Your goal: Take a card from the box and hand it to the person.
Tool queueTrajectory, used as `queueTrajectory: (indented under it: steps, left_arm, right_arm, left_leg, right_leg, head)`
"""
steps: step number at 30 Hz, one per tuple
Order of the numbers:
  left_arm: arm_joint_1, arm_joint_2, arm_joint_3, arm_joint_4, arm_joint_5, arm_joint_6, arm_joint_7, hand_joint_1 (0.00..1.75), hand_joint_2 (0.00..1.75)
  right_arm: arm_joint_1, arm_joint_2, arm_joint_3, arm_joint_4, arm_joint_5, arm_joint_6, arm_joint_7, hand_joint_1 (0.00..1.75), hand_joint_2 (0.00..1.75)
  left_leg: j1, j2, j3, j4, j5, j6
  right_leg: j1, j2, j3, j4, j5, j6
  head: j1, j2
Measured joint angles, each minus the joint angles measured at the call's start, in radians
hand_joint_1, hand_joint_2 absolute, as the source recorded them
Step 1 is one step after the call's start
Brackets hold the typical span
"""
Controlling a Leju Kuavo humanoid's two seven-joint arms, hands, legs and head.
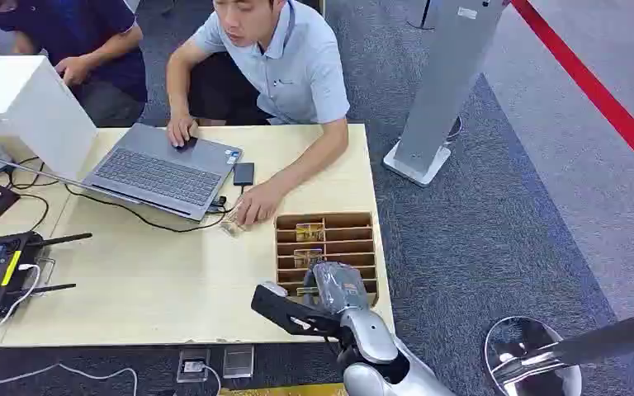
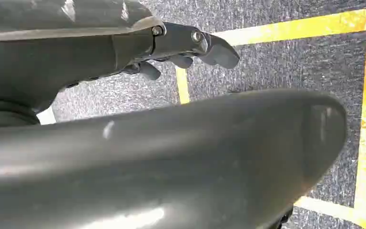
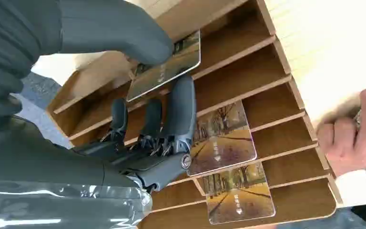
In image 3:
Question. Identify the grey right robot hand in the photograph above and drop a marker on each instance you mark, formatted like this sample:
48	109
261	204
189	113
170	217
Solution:
60	158

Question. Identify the ribbed grey right arm sleeve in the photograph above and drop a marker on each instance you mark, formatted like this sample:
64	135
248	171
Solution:
6	47

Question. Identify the wooden slotted card box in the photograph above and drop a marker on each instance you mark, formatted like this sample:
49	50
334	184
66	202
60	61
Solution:
243	72

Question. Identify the person's hand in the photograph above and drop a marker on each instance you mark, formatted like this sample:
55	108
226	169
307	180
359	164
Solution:
347	142

